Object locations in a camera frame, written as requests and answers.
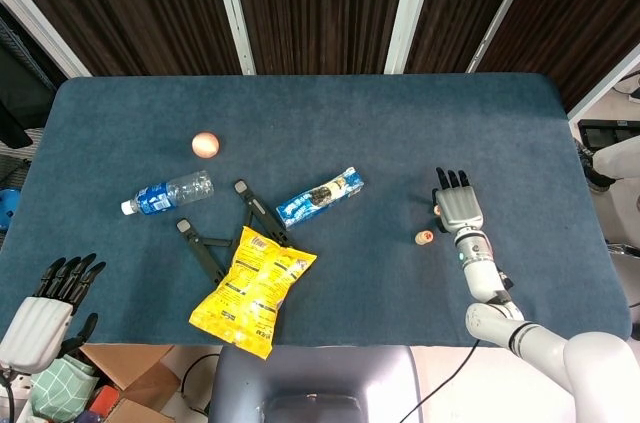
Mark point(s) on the yellow snack bag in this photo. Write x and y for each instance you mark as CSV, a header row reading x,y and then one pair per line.
x,y
250,293

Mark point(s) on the blue felt table cover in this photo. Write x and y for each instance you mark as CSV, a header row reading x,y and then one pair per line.
x,y
350,118

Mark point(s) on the person's light trouser leg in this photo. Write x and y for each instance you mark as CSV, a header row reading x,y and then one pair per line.
x,y
620,155

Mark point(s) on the blue-grey robot torso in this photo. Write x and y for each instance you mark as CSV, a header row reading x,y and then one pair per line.
x,y
310,378

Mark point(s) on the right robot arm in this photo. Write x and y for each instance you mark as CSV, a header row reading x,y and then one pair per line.
x,y
480,273

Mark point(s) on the green checked bag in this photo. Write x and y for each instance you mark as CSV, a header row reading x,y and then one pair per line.
x,y
62,388

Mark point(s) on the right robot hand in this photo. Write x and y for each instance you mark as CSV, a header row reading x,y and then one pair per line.
x,y
460,208

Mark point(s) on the white partition post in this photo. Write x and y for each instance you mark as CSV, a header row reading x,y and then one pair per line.
x,y
410,8
232,8
502,13
45,28

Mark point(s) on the small orange ball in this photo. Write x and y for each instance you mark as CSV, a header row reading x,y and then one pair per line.
x,y
205,145

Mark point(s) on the black folding stand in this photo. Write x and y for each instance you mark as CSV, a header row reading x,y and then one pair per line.
x,y
260,210

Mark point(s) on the blue plastic object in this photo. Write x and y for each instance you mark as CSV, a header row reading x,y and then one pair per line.
x,y
7,208

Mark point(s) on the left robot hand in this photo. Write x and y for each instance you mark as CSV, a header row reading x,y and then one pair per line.
x,y
32,335

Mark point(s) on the black equipment case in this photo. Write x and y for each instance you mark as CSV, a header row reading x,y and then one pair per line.
x,y
607,130

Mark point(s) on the dark sneaker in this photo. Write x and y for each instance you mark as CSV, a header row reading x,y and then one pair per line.
x,y
592,165

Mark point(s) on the red packet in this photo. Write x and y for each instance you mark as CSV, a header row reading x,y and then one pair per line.
x,y
105,400

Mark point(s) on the black office chair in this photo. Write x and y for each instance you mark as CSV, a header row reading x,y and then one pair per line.
x,y
20,83

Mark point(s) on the clear bottle blue label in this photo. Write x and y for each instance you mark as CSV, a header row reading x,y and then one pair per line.
x,y
165,194

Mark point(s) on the blue cookie box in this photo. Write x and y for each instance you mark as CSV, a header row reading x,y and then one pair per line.
x,y
310,203

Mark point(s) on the brown cardboard box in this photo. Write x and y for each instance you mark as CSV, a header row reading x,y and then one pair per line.
x,y
130,368

